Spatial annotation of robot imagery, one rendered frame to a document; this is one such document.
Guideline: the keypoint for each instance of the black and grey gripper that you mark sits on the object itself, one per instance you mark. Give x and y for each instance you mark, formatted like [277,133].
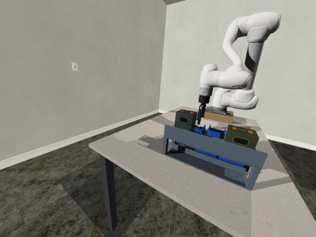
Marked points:
[203,100]

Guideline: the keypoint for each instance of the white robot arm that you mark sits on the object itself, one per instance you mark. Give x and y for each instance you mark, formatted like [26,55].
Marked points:
[257,28]

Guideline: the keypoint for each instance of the dark green case with handle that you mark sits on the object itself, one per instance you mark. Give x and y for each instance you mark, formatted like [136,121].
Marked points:
[242,136]

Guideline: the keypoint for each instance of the grey metal shelf rack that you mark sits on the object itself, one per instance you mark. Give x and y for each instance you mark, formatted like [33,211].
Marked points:
[183,149]

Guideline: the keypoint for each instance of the black case with orange latches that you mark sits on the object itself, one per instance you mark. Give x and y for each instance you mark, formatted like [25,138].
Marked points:
[185,120]

